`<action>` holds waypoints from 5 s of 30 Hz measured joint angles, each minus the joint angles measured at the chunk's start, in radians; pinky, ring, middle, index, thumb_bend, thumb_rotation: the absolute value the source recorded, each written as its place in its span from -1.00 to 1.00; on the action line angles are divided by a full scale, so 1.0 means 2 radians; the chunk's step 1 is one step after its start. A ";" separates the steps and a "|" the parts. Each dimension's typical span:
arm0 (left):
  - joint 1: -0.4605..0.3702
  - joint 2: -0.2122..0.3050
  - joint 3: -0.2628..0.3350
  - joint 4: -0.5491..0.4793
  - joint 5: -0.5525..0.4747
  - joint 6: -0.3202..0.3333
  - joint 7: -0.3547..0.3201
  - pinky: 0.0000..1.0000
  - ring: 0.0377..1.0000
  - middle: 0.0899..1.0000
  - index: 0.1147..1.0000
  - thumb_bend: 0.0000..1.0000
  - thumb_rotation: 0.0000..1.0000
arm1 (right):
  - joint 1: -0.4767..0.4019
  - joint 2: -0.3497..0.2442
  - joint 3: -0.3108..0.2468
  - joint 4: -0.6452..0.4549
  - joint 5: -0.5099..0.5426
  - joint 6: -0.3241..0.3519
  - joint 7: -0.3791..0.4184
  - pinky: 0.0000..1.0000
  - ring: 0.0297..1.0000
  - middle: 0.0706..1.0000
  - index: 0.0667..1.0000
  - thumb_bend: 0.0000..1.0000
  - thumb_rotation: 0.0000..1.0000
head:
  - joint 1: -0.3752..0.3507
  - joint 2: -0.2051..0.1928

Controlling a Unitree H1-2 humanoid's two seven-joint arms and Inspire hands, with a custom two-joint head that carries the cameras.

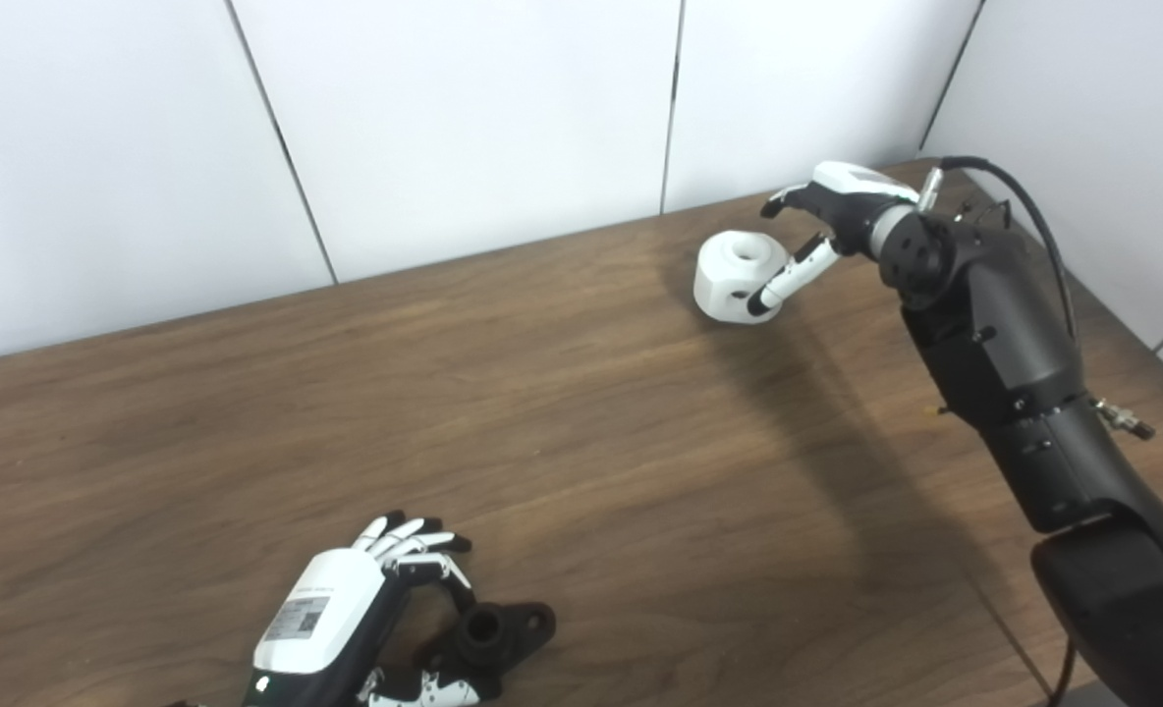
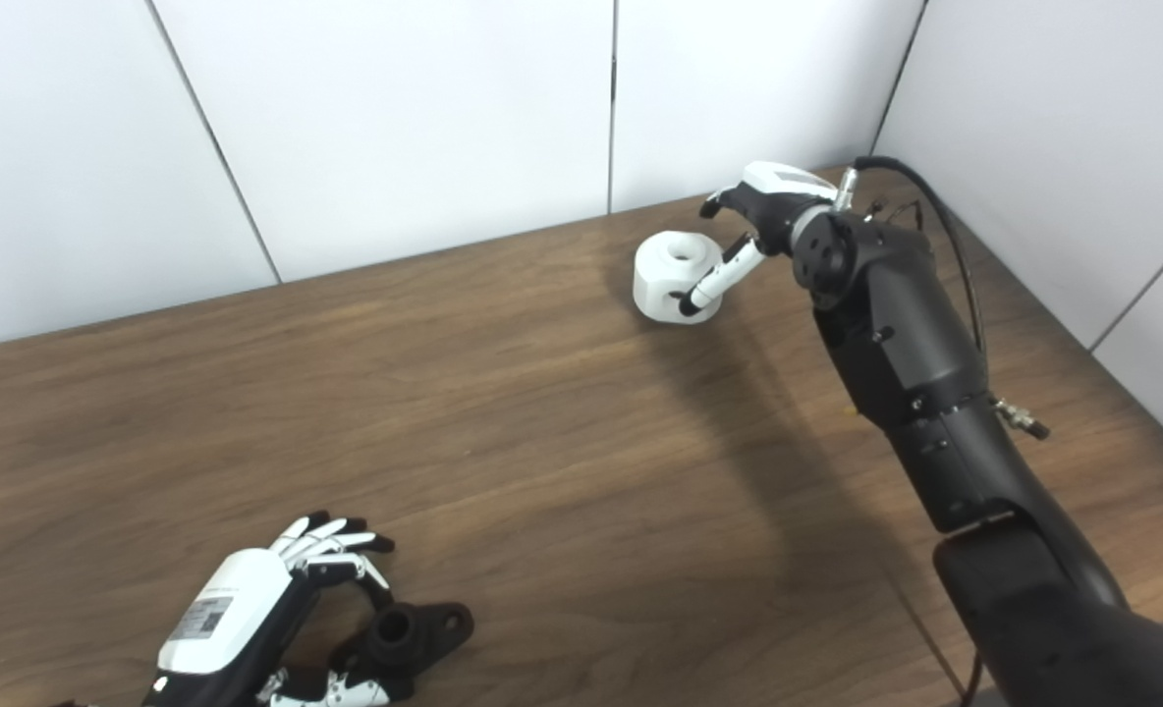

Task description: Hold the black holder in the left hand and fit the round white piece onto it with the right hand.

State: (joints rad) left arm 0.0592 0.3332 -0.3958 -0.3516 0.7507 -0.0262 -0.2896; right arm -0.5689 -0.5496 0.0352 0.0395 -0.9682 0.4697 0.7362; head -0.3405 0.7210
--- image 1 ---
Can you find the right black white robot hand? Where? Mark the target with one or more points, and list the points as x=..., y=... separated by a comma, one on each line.
x=852, y=201

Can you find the round white piece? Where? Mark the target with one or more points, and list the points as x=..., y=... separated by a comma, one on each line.
x=724, y=280

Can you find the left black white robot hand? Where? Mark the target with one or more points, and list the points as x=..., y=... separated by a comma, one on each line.
x=321, y=609

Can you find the black flanged holder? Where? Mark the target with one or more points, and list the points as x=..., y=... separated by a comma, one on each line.
x=508, y=633

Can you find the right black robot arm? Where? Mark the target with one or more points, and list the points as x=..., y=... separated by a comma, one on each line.
x=1014, y=353

